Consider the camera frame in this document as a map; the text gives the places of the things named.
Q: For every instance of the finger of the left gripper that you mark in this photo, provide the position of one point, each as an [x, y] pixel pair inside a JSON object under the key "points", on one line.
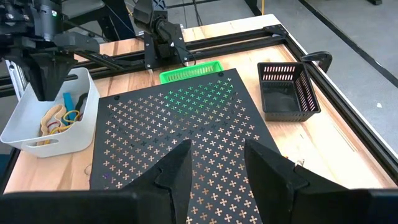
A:
{"points": [[38, 81], [57, 77]]}

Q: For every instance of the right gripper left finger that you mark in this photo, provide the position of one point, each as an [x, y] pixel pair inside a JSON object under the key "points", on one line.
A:
{"points": [[178, 180]]}

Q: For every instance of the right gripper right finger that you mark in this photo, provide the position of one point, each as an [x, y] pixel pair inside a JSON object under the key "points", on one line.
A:
{"points": [[267, 177]]}

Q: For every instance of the wide black rubber band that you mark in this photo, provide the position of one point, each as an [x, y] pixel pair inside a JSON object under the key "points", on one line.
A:
{"points": [[81, 99]]}

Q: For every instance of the thin yellow rubber band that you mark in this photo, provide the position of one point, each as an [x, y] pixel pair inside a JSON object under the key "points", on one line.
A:
{"points": [[64, 117]]}

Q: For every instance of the rubber bands and coils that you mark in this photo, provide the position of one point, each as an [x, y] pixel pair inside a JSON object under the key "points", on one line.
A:
{"points": [[43, 124]]}

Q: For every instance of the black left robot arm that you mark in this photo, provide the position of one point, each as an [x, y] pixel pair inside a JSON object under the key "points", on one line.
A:
{"points": [[161, 34]]}

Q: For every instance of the white plastic bin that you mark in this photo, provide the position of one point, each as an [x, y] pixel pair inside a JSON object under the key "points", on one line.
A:
{"points": [[77, 137]]}

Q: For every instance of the black perforated metal riser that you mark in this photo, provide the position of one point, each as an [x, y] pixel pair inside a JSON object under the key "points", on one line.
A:
{"points": [[186, 118]]}

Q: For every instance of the black plastic basket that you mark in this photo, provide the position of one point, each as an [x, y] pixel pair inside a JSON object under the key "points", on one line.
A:
{"points": [[280, 102]]}

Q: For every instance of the green plastic basket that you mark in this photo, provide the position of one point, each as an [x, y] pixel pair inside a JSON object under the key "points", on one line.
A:
{"points": [[174, 76]]}

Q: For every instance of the black clamp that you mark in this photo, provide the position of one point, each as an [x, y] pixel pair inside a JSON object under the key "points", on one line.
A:
{"points": [[317, 56]]}

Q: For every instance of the left wrist camera housing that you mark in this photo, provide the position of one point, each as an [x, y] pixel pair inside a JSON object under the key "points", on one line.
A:
{"points": [[77, 42]]}

